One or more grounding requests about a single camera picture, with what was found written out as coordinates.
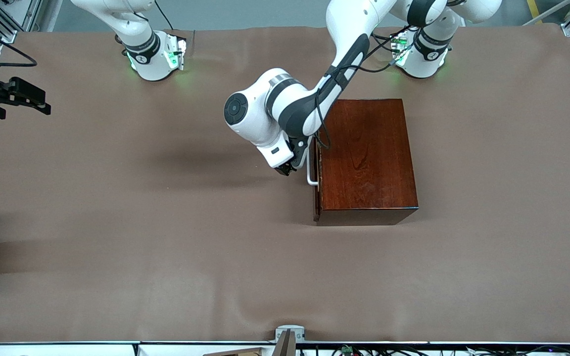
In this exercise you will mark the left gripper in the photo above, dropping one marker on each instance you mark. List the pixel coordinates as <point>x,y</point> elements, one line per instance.
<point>297,150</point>

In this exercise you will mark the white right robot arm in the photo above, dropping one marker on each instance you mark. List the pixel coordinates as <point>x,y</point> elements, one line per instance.
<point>141,44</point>

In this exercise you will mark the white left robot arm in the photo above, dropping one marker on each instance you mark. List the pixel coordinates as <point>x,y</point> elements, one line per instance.
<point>290,104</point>

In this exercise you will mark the dark wooden cabinet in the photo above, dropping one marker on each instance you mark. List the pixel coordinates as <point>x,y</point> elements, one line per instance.
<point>369,158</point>

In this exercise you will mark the brown table cover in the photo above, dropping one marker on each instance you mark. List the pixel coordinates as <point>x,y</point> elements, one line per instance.
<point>215,272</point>

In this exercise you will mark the brown cardboard piece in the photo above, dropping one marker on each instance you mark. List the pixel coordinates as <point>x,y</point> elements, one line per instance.
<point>235,352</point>

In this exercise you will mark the thin grey metal bar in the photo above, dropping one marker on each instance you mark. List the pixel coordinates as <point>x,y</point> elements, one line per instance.
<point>545,14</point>

